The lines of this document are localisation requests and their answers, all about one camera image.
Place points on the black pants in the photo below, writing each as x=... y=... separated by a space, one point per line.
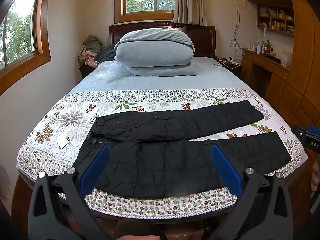
x=162 y=165

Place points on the folded light blue duvet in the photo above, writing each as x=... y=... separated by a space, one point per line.
x=155 y=50

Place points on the dark grey blanket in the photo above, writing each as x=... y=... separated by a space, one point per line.
x=107 y=53

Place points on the beige pleated curtain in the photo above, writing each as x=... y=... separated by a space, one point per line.
x=190 y=2

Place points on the wooden shelf with books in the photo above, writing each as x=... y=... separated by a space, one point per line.
x=275 y=17

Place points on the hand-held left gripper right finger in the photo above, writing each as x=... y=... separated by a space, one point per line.
x=226 y=166

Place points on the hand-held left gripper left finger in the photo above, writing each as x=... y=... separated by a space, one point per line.
x=96 y=166

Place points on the white bottles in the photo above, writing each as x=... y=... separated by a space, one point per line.
x=257 y=47

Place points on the large wooden side window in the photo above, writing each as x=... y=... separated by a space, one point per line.
x=17 y=30

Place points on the light blue bed sheet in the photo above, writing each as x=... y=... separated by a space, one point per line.
x=162 y=82

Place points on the wooden desk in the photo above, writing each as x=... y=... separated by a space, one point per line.
x=265 y=72

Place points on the floral quilted bedspread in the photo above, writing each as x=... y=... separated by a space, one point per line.
x=200 y=97

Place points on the wooden wall cabinet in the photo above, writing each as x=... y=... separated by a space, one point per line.
x=300 y=55

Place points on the green and red toy figure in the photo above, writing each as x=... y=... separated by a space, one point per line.
x=270 y=48

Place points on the clear plastic wrap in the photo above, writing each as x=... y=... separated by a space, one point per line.
x=110 y=71

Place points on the person's right hand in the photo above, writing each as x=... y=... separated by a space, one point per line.
x=315 y=177

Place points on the white paper tag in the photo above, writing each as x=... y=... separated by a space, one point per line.
x=63 y=142

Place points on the dark wooden headboard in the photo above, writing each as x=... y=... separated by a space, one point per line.
x=202 y=40

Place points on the nightstand with power strip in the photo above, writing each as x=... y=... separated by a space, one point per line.
x=228 y=63

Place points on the pile of clothes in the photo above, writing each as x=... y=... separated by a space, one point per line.
x=91 y=47

